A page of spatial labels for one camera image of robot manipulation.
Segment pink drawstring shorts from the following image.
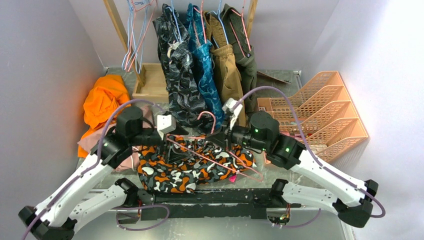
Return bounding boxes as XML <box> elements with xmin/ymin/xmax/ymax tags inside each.
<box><xmin>83</xmin><ymin>106</ymin><xmax>154</xmax><ymax>172</ymax></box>

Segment blue patterned shorts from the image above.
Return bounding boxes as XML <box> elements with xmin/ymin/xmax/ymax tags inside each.
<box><xmin>184</xmin><ymin>3</ymin><xmax>224</xmax><ymax>129</ymax></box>

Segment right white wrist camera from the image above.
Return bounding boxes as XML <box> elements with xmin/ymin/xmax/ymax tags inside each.
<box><xmin>222</xmin><ymin>98</ymin><xmax>243</xmax><ymax>130</ymax></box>

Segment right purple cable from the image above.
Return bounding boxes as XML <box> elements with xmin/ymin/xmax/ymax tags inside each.
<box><xmin>231</xmin><ymin>86</ymin><xmax>387</xmax><ymax>219</ymax></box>

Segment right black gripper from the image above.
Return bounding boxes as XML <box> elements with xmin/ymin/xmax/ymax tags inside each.
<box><xmin>205</xmin><ymin>115</ymin><xmax>269</xmax><ymax>152</ymax></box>

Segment peach plastic file organizer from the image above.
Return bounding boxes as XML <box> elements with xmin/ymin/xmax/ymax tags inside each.
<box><xmin>257</xmin><ymin>71</ymin><xmax>369</xmax><ymax>163</ymax></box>

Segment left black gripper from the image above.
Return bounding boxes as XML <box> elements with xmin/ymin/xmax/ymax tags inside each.
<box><xmin>129</xmin><ymin>121</ymin><xmax>191</xmax><ymax>163</ymax></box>

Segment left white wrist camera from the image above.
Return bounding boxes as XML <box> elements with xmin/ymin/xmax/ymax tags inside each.
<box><xmin>156</xmin><ymin>114</ymin><xmax>177</xmax><ymax>140</ymax></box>

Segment dark olive green shorts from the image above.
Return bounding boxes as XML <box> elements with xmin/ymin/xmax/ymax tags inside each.
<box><xmin>220</xmin><ymin>4</ymin><xmax>257</xmax><ymax>94</ymax></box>

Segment tan brown shorts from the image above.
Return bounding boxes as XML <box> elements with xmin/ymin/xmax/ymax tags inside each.
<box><xmin>203</xmin><ymin>11</ymin><xmax>247</xmax><ymax>127</ymax></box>

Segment pink plastic clip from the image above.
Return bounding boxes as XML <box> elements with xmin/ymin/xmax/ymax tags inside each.
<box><xmin>228</xmin><ymin>175</ymin><xmax>237</xmax><ymax>183</ymax></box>

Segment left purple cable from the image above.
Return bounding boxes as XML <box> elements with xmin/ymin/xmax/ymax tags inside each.
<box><xmin>21</xmin><ymin>98</ymin><xmax>167</xmax><ymax>240</ymax></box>

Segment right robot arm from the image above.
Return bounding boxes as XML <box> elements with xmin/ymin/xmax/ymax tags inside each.
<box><xmin>205</xmin><ymin>111</ymin><xmax>379</xmax><ymax>228</ymax></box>

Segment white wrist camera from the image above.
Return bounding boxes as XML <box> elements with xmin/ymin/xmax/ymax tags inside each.
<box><xmin>156</xmin><ymin>114</ymin><xmax>177</xmax><ymax>140</ymax></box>
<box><xmin>222</xmin><ymin>98</ymin><xmax>243</xmax><ymax>130</ymax></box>

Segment wooden clothes rack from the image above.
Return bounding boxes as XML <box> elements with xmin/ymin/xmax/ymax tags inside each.
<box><xmin>103</xmin><ymin>0</ymin><xmax>259</xmax><ymax>103</ymax></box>

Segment orange camouflage shorts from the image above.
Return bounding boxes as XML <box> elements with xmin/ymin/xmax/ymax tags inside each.
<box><xmin>137</xmin><ymin>136</ymin><xmax>256</xmax><ymax>194</ymax></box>

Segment black grey patterned shorts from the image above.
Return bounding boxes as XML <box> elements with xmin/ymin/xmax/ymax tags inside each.
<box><xmin>152</xmin><ymin>3</ymin><xmax>213</xmax><ymax>131</ymax></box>

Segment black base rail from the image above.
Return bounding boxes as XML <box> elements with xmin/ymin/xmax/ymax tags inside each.
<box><xmin>137</xmin><ymin>188</ymin><xmax>301</xmax><ymax>220</ymax></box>

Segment aluminium frame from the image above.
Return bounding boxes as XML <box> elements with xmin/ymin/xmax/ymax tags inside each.
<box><xmin>46</xmin><ymin>186</ymin><xmax>354</xmax><ymax>240</ymax></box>

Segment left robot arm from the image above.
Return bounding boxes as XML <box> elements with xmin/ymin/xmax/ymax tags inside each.
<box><xmin>18</xmin><ymin>106</ymin><xmax>188</xmax><ymax>240</ymax></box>

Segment purple cable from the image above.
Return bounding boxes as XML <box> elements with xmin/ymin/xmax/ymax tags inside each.
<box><xmin>231</xmin><ymin>86</ymin><xmax>387</xmax><ymax>219</ymax></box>
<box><xmin>21</xmin><ymin>98</ymin><xmax>167</xmax><ymax>240</ymax></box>

